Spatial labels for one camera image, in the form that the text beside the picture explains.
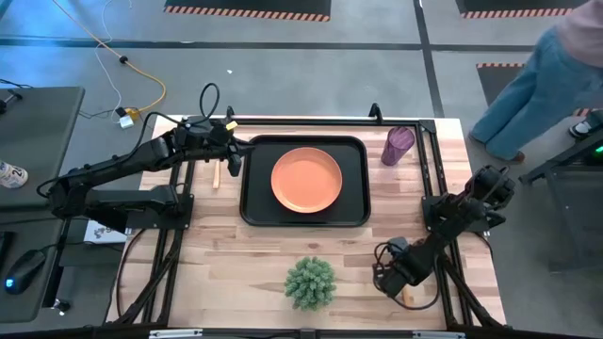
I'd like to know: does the silver metal bracket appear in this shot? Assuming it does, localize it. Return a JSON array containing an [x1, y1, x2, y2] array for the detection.
[[149, 329, 204, 339], [413, 331, 465, 339]]

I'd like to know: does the yellow floor cable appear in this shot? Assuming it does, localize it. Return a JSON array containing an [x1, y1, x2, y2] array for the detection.
[[50, 0, 168, 117]]

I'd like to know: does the small metal clamp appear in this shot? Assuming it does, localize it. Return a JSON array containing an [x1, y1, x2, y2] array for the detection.
[[50, 298, 73, 317]]

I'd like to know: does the person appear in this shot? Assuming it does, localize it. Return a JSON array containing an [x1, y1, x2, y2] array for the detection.
[[468, 0, 603, 165]]

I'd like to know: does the purple faceted plastic cup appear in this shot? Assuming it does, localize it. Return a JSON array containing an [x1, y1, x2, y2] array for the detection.
[[380, 125, 416, 168]]

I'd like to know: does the black computer mouse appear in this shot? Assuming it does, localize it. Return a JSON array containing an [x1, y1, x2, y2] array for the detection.
[[3, 249, 48, 297]]

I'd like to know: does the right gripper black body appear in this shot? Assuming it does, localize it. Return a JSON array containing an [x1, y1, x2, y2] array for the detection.
[[374, 238, 432, 288]]

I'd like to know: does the orange plate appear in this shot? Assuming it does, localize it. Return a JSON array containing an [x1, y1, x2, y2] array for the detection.
[[269, 146, 344, 215]]

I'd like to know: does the green plant in grey pot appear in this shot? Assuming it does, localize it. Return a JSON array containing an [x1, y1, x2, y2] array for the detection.
[[284, 255, 338, 313]]

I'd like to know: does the black hazard-striped floor mat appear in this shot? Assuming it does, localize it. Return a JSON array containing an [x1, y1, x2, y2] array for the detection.
[[475, 62, 595, 119], [454, 0, 591, 21], [163, 0, 333, 24]]

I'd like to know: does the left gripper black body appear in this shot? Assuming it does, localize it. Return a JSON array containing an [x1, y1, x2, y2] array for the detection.
[[181, 117, 241, 160]]

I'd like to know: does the black equipment cart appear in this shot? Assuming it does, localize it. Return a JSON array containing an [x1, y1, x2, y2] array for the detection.
[[517, 108, 603, 275]]

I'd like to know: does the black plastic tray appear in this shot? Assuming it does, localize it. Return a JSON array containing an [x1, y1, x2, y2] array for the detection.
[[238, 134, 372, 229]]

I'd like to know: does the black metal table frame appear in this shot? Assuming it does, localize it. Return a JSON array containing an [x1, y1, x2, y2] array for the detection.
[[106, 102, 508, 333]]

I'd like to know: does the white printed paper sheet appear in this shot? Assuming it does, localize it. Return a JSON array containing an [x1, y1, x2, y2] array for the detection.
[[83, 219, 131, 246]]

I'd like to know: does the grey side desk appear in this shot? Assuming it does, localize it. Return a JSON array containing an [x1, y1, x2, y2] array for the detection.
[[0, 86, 87, 324]]

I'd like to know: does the black desk clamp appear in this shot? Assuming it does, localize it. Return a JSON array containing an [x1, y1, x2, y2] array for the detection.
[[0, 89, 24, 115]]

